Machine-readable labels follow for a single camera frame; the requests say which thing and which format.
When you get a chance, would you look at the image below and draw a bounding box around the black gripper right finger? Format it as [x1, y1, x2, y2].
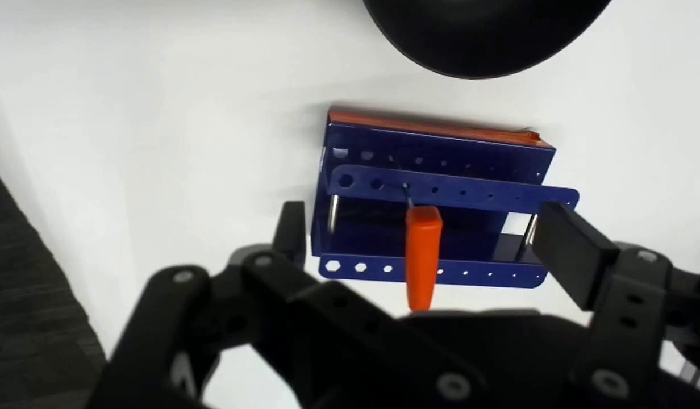
[529, 201, 700, 409]

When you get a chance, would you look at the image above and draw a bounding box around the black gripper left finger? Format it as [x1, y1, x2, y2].
[86, 201, 322, 409]

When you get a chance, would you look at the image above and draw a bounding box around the blue tool holder rack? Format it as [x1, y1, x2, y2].
[312, 104, 584, 291]

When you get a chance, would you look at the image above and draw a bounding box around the orange handled screwdriver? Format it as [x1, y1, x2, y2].
[401, 198, 445, 315]

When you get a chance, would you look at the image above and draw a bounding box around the black bowl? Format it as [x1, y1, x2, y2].
[361, 0, 616, 83]

